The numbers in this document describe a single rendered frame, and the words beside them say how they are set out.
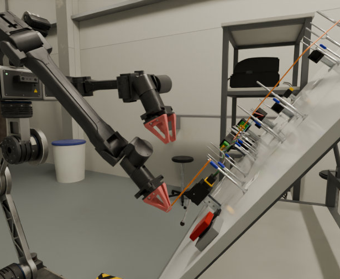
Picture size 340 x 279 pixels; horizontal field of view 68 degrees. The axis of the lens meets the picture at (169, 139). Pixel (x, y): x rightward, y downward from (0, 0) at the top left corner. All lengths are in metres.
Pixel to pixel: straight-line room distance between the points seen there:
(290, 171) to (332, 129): 0.08
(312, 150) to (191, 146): 3.70
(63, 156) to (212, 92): 2.74
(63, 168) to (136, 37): 2.59
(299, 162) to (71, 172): 4.55
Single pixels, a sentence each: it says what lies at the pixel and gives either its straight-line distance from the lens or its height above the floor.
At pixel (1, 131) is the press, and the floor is 0.82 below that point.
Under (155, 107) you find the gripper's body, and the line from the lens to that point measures 0.68.
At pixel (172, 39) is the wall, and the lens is 4.31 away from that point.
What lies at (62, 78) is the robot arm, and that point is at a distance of 0.79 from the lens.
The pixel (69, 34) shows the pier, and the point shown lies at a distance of 5.57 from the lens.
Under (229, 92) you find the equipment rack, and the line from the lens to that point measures 1.66.
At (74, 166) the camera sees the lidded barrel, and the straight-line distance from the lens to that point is 4.80.
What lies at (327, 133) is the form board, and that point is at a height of 1.31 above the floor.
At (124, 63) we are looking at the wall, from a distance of 4.81.
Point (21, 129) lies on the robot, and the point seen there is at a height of 1.24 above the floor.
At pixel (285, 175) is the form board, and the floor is 1.24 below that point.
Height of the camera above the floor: 1.35
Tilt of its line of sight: 8 degrees down
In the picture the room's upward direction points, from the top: straight up
